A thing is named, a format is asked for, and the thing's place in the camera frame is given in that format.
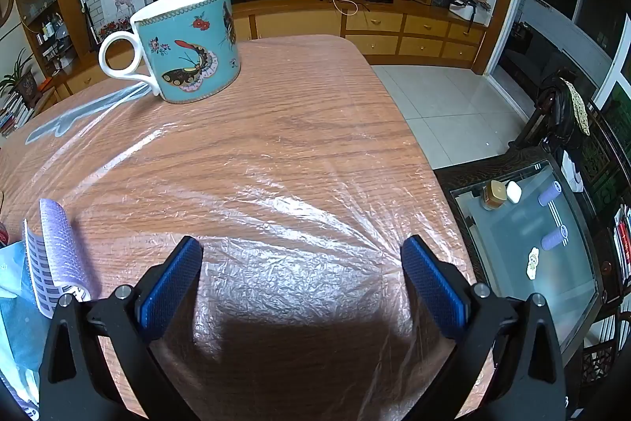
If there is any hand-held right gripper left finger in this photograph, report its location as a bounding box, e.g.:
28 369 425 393
38 236 204 421

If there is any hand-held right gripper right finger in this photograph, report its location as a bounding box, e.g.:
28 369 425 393
401 234 568 421

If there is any purple hair roller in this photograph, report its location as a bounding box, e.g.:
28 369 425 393
39 198 92 301

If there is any glass top coffee table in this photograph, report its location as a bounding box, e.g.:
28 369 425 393
434 150 605 353

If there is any brown jar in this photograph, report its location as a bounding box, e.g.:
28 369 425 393
482 180 508 211

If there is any blue cylinder lower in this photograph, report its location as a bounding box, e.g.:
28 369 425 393
541 225 569 251

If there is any blue cylinder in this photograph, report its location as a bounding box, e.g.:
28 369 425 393
537 181 563 207
541 225 569 251

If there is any white sheet with purple squares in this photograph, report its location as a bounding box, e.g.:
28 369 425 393
24 219 65 318

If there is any blue cylinder upper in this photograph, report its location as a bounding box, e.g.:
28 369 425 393
537 181 563 207

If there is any light blue plastic packet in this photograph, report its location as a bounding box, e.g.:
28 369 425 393
0 241 55 407

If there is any row of upright books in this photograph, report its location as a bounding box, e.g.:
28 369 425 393
611 204 631 288

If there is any dark wooden chair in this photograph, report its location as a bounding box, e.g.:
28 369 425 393
508 68 592 155

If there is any teal butterfly mug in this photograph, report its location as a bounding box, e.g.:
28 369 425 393
99 0 241 105

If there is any stack of books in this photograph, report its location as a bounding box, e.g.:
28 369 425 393
0 90 35 138

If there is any beige beaded cloth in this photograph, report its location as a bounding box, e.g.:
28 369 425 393
559 78 591 136

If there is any long leaf potted plant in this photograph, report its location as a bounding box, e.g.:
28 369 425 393
0 49 37 106

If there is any red flower picture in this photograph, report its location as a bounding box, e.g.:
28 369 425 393
99 19 134 42

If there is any wooden television cabinet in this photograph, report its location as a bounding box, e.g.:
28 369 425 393
64 0 486 96

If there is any wooden display shelf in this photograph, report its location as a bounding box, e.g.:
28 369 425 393
10 0 84 81

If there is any dark carved ornament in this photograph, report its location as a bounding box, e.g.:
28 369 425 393
448 0 491 20

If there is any white cable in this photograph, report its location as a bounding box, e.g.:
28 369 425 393
328 0 370 15

